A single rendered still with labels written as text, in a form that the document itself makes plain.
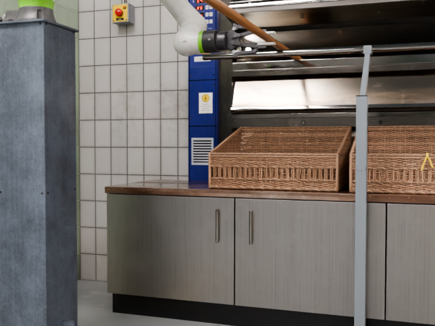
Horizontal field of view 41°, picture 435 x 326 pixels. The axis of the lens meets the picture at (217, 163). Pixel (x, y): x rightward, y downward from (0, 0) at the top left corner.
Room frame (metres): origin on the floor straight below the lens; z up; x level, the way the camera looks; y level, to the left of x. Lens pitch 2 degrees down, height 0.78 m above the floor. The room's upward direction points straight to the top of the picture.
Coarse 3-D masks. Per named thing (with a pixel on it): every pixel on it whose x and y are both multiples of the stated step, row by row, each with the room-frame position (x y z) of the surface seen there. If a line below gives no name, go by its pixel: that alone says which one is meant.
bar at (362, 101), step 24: (312, 48) 2.46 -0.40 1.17; (336, 48) 2.42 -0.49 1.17; (360, 48) 2.39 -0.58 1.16; (384, 48) 2.36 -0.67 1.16; (408, 48) 2.33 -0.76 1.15; (432, 48) 2.30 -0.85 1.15; (360, 96) 2.17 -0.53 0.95; (360, 120) 2.17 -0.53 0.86; (360, 144) 2.17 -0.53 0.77; (360, 168) 2.17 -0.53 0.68; (360, 192) 2.17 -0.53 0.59; (360, 216) 2.17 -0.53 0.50; (360, 240) 2.17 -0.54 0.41; (360, 264) 2.17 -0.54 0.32; (360, 288) 2.17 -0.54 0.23; (360, 312) 2.17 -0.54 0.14
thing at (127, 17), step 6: (114, 6) 3.11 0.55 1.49; (120, 6) 3.09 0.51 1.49; (126, 6) 3.08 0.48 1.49; (132, 6) 3.12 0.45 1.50; (114, 12) 3.11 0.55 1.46; (126, 12) 3.08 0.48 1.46; (132, 12) 3.12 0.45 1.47; (114, 18) 3.11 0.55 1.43; (120, 18) 3.09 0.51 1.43; (126, 18) 3.08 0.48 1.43; (132, 18) 3.12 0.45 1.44; (120, 24) 3.14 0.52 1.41; (126, 24) 3.14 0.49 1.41; (132, 24) 3.14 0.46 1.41
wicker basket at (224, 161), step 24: (240, 144) 2.89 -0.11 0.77; (264, 144) 2.85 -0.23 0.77; (288, 144) 2.81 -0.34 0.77; (312, 144) 2.77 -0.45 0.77; (216, 168) 2.56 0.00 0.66; (240, 168) 2.43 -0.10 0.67; (264, 168) 2.82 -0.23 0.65; (288, 168) 2.37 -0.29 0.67; (312, 168) 2.33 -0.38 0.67; (336, 168) 2.30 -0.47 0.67
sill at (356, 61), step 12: (288, 60) 2.87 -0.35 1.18; (300, 60) 2.85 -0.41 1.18; (312, 60) 2.83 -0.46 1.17; (324, 60) 2.81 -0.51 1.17; (336, 60) 2.79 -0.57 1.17; (348, 60) 2.77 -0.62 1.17; (360, 60) 2.76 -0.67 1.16; (372, 60) 2.74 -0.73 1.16; (384, 60) 2.72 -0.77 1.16; (396, 60) 2.70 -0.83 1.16; (408, 60) 2.68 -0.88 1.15; (420, 60) 2.67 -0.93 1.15; (432, 60) 2.65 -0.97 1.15
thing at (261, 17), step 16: (352, 0) 2.63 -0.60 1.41; (368, 0) 2.60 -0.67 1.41; (384, 0) 2.58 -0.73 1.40; (400, 0) 2.55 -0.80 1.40; (416, 0) 2.54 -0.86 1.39; (432, 0) 2.53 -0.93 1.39; (256, 16) 2.82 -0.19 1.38; (272, 16) 2.81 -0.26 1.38; (288, 16) 2.80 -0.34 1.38; (304, 16) 2.79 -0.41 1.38; (320, 16) 2.78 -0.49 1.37; (336, 16) 2.77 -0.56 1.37; (352, 16) 2.75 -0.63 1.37; (368, 16) 2.74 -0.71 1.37; (384, 16) 2.73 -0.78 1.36; (400, 16) 2.72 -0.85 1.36; (416, 16) 2.71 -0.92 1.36
